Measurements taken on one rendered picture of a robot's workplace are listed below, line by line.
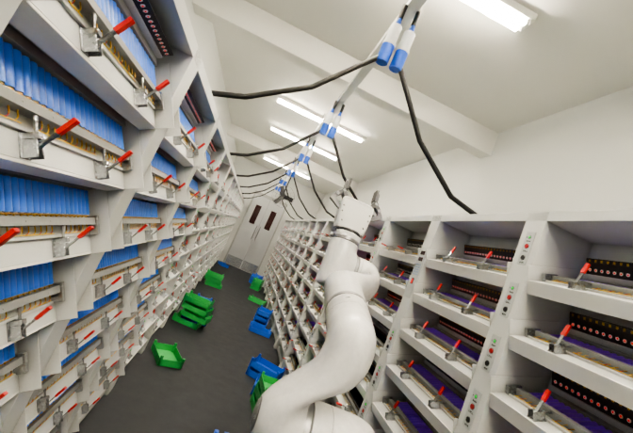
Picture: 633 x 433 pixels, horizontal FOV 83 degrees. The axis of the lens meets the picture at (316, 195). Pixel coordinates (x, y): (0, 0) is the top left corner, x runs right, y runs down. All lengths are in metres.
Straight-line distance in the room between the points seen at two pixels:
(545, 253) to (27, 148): 1.42
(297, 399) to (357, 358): 0.11
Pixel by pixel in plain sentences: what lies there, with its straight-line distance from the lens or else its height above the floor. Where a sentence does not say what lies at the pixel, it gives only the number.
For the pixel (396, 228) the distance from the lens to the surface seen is 2.68.
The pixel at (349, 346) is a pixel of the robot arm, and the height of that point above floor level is 1.19.
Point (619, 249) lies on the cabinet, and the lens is 1.53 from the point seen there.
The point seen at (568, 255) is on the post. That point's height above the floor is 1.64.
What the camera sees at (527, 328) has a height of 1.36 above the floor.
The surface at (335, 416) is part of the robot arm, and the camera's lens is 0.70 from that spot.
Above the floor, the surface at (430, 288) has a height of 1.37.
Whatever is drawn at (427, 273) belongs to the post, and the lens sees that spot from 2.01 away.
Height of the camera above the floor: 1.32
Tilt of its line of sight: 8 degrees up
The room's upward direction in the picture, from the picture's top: 23 degrees clockwise
